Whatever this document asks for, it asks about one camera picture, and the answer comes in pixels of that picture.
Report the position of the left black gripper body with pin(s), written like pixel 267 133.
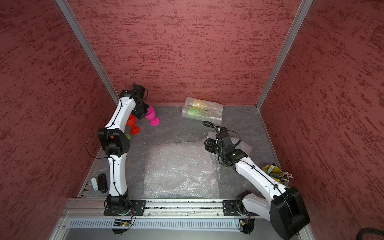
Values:
pixel 140 109

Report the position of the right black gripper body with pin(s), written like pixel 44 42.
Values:
pixel 214 147

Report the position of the blue glass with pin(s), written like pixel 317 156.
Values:
pixel 245 147

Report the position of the red wine glass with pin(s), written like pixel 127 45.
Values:
pixel 132 121

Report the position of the pink glass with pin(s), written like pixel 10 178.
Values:
pixel 151 116

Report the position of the light green glass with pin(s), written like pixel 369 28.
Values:
pixel 193 113

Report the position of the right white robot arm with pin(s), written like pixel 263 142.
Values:
pixel 283 207

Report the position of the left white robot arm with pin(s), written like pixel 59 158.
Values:
pixel 116 146

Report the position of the yellow glass in bubble wrap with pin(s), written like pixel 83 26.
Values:
pixel 203 104

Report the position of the yellow cup with pens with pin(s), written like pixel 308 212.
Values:
pixel 277 174

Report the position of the small black and white device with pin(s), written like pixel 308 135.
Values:
pixel 99 183

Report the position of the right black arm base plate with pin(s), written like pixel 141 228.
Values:
pixel 237 207

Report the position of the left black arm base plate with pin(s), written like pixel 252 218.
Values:
pixel 133 208

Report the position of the aluminium front rail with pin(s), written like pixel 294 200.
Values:
pixel 158 208

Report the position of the white perforated cable duct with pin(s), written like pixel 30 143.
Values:
pixel 166 224

